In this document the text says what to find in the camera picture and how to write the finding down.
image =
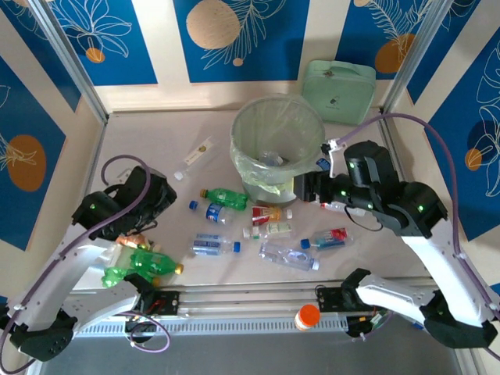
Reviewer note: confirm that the blue cap blue label bottle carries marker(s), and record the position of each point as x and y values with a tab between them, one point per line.
321	163

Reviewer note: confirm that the red and blue label bottle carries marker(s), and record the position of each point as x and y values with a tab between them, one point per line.
326	238

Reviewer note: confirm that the clear square tube bottle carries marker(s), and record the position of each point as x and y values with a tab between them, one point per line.
199	151

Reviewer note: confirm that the Pepsi label clear bottle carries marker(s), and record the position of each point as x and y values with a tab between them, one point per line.
218	214

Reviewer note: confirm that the green labelled soda bottle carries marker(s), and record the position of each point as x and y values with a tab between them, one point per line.
226	198

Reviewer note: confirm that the large clear water bottle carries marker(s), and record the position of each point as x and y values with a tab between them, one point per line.
287	256

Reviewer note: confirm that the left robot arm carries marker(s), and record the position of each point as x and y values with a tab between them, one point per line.
74	261

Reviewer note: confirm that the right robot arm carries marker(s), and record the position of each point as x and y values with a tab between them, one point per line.
433	265

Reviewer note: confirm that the translucent green trash bin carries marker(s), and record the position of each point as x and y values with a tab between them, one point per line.
269	200
244	168

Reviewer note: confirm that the crumpled clear plastic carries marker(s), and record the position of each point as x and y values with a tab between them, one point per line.
117	258

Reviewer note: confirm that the small green label bottle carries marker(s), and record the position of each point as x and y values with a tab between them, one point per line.
279	229

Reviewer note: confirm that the red yellow crushed bottle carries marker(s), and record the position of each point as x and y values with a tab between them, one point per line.
265	214

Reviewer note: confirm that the mint green zip case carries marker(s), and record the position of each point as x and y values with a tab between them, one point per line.
340	93

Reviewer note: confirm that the orange lid pill bottle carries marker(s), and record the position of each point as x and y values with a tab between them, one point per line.
307	314

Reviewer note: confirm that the black electronics module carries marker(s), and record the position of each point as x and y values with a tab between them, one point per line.
140	332
357	328

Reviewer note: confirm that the grey metal sheet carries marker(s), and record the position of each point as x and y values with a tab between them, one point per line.
250	355

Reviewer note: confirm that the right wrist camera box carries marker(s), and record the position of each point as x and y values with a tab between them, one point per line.
333	150

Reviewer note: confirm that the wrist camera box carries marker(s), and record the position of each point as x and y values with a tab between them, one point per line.
126	173
333	150

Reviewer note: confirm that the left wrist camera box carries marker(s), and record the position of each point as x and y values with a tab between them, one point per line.
126	173

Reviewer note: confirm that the aluminium side rail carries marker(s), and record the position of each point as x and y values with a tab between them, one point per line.
386	131

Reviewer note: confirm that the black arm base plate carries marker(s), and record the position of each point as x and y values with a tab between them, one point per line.
327	301
170	302

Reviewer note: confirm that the aluminium frame post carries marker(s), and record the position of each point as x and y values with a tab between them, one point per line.
414	54
70	62

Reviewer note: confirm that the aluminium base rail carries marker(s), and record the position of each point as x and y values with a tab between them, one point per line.
250	298

